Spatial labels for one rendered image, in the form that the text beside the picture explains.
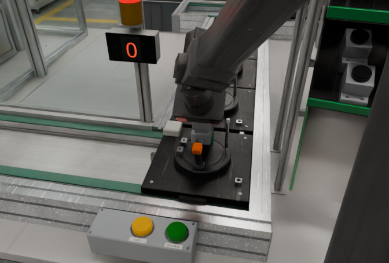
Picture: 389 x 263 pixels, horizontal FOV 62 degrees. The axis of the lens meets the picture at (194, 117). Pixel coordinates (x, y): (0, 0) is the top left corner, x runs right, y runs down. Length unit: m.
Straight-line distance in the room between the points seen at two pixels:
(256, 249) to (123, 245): 0.27
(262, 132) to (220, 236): 0.35
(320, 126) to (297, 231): 0.25
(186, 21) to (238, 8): 1.59
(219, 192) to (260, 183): 0.11
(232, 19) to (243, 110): 0.68
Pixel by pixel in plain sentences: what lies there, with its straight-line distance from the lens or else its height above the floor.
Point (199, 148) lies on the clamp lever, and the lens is 0.68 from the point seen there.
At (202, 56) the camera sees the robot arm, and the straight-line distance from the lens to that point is 0.43.
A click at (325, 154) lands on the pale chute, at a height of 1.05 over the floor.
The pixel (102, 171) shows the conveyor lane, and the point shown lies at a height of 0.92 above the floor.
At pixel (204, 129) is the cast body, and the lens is 0.73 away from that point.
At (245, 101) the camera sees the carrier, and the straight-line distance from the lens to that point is 1.04.
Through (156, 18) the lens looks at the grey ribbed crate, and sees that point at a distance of 2.68.
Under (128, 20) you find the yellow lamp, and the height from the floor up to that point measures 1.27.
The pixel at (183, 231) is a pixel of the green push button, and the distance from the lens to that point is 0.66.
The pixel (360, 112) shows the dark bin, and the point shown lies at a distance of 0.63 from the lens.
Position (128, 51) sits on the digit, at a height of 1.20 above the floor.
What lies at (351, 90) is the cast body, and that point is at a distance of 0.61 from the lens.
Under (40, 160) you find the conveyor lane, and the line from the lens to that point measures 0.98.
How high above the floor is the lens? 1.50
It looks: 34 degrees down
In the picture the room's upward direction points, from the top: straight up
